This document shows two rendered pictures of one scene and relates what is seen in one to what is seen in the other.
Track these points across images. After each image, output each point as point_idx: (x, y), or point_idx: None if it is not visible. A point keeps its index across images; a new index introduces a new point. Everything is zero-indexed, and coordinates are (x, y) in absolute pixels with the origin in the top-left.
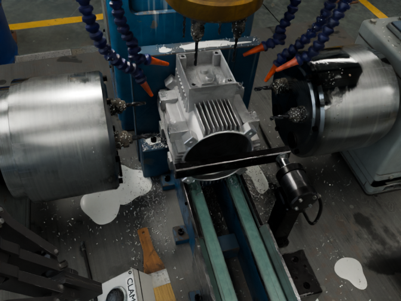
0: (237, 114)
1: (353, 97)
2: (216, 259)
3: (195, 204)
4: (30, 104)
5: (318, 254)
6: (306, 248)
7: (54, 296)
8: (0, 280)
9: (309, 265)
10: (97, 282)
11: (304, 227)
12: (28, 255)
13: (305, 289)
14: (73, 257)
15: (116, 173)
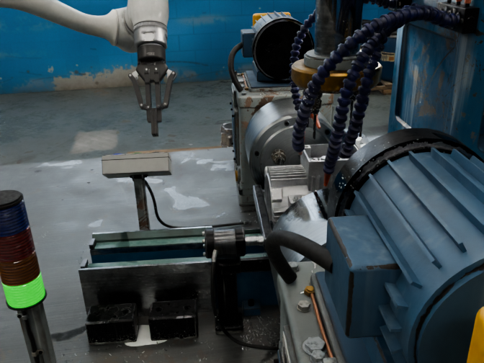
0: (299, 194)
1: (294, 226)
2: (193, 239)
3: (248, 234)
4: (278, 103)
5: (199, 358)
6: (208, 349)
7: (142, 103)
8: (143, 78)
9: (176, 315)
10: (155, 130)
11: (235, 355)
12: (157, 88)
13: (155, 307)
14: (240, 220)
15: (250, 160)
